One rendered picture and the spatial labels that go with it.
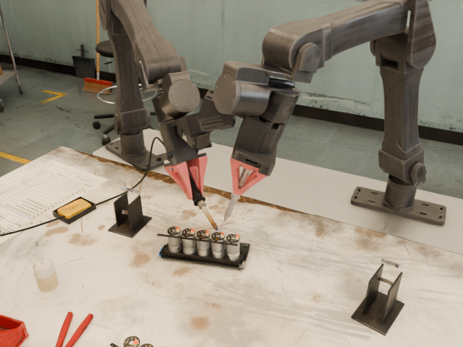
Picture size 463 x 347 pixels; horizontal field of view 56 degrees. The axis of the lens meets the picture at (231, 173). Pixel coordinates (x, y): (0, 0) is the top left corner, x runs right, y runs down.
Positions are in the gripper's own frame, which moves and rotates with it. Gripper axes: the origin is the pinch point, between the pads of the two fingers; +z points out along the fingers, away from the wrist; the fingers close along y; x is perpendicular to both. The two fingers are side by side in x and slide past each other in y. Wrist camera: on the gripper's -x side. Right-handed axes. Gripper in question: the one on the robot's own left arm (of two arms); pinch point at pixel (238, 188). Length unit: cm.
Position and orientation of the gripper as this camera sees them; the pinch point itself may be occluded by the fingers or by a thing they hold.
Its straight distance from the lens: 75.5
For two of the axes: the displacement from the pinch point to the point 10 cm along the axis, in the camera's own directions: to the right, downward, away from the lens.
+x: 9.3, 3.5, 0.6
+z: -3.3, 8.0, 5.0
